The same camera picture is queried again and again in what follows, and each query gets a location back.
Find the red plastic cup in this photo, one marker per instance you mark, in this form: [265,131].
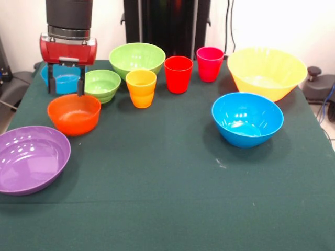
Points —
[178,81]

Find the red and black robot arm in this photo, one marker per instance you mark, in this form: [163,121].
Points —
[69,15]

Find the large green plastic bowl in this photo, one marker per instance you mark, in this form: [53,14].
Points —
[136,58]

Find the dark green tablecloth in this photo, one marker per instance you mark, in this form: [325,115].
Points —
[167,183]

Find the large blue plastic bowl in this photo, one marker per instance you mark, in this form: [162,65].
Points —
[246,117]

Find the small blue plastic bowl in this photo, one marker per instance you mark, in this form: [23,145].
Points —
[65,83]

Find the orange plastic bowl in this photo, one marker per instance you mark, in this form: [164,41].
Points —
[74,120]

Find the orange plastic cup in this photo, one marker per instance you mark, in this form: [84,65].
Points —
[141,96]

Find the grey base with black knob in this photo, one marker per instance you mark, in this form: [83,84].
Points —
[319,86]

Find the small green ribbed bowl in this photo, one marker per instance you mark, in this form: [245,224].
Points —
[102,87]

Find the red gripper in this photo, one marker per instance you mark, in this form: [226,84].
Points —
[70,52]

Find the grey machine base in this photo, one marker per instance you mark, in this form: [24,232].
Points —
[15,86]

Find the yellow plastic bowl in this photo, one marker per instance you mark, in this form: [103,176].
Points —
[267,68]

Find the black equipment rack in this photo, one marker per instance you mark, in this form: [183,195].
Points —
[4,65]

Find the purple plastic bowl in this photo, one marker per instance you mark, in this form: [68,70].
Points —
[31,162]

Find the pink plastic cup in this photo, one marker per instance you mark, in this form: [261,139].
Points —
[208,70]

